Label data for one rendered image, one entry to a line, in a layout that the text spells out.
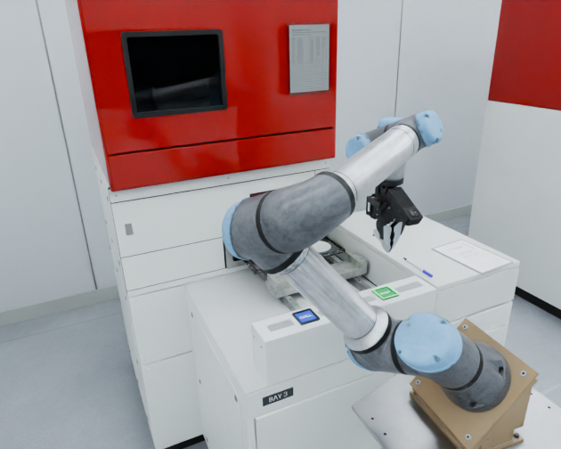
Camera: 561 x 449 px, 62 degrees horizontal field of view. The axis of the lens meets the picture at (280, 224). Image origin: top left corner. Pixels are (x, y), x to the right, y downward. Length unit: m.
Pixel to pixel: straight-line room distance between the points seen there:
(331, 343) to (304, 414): 0.23
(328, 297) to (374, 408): 0.38
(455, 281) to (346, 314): 0.58
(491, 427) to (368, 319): 0.33
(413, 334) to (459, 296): 0.56
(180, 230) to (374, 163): 0.94
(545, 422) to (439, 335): 0.42
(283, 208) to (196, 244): 0.97
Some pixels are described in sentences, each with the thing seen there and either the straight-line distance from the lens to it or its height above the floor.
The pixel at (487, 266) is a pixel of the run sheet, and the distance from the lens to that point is 1.60.
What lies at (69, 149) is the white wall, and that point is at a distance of 3.05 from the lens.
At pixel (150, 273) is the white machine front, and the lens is 1.70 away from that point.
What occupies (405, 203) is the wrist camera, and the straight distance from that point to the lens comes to 1.22.
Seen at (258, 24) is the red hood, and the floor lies 1.69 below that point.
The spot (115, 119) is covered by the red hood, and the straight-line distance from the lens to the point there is 1.48.
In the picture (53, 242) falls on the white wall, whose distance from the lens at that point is 3.22.
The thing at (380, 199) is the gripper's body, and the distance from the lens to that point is 1.28.
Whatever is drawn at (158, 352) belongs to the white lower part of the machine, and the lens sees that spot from 1.88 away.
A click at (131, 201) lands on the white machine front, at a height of 1.17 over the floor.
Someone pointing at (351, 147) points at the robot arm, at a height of 1.41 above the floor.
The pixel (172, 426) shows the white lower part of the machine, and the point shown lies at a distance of 2.12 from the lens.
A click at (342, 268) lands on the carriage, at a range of 1.68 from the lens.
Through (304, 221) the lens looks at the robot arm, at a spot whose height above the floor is 1.38.
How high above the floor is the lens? 1.67
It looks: 23 degrees down
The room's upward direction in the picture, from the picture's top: 2 degrees counter-clockwise
